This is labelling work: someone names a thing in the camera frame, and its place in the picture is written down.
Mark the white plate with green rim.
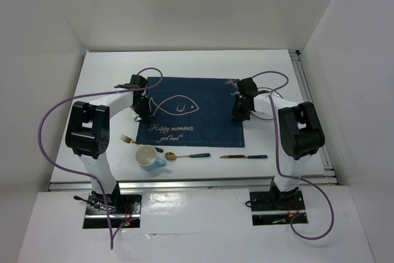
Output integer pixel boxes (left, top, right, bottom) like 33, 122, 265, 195
252, 89, 284, 121

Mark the gold fork green handle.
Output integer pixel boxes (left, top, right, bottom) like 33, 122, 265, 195
120, 135, 164, 153

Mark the blue fish placemat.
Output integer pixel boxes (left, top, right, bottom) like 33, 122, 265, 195
136, 77, 245, 148

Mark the gold knife green handle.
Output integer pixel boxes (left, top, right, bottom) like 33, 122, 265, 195
219, 155, 268, 160

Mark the blue mug white inside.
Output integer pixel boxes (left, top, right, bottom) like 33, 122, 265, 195
135, 145, 167, 171

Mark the gold spoon green handle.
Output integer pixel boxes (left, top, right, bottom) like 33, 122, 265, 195
164, 152, 211, 161

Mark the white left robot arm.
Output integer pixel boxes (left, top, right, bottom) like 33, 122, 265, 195
65, 75, 151, 213

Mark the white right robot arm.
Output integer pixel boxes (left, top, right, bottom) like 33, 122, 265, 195
231, 78, 325, 209

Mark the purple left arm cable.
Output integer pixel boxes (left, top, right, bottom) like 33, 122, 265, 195
36, 67, 164, 250

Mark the aluminium right side rail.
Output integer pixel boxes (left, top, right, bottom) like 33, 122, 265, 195
289, 49, 339, 180

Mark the aluminium rail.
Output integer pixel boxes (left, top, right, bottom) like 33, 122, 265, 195
49, 176, 339, 192
289, 49, 339, 180

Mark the aluminium front rail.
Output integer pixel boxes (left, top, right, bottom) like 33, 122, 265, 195
49, 176, 339, 192

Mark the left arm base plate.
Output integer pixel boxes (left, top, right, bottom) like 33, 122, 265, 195
73, 193, 142, 229

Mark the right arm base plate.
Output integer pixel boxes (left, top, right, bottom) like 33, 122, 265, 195
245, 191, 308, 226

